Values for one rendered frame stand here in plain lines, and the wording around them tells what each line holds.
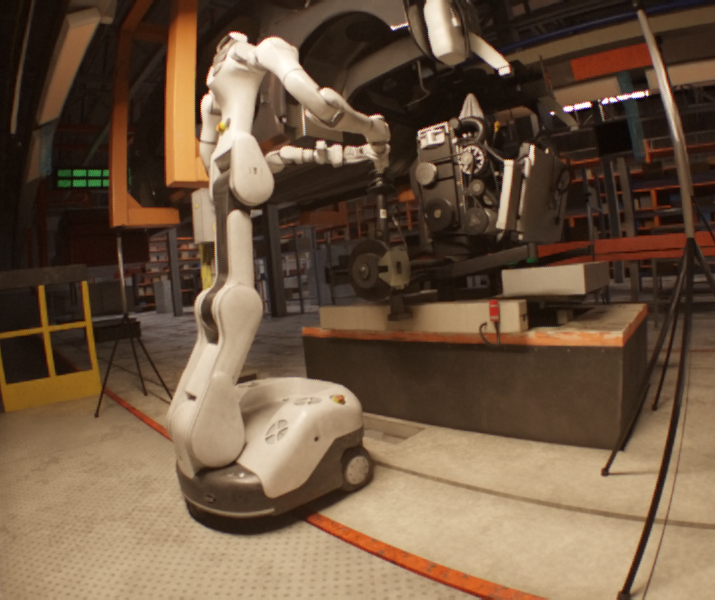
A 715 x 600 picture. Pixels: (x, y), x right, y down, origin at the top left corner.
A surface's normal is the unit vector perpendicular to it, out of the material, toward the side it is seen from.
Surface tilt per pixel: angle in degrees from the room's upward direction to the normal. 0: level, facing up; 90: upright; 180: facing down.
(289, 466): 90
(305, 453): 90
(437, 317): 90
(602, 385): 90
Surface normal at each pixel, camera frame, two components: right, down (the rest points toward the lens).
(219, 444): 0.68, -0.02
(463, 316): -0.70, 0.11
